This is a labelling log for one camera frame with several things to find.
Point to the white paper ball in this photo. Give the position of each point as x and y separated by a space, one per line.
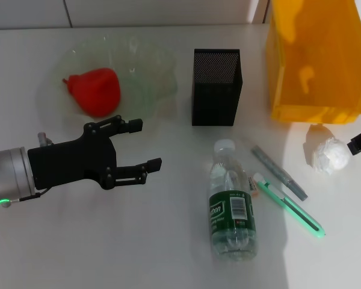
332 156

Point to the green utility knife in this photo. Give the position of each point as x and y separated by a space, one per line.
301 215

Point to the black mesh pen holder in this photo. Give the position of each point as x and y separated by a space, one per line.
216 99

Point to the red orange fruit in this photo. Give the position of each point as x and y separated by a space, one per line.
96 93

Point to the beige eraser with barcode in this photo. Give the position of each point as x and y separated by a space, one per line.
254 188

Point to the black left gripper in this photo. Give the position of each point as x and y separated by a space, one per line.
69 162

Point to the green glass fruit plate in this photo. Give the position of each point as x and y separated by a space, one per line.
150 69

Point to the clear green-label water bottle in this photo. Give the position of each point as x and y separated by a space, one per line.
231 210

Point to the grey glitter pen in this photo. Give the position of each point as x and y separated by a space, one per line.
276 171

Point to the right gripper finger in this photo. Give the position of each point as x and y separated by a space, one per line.
355 146

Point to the yellow plastic bin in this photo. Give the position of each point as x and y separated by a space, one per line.
319 60

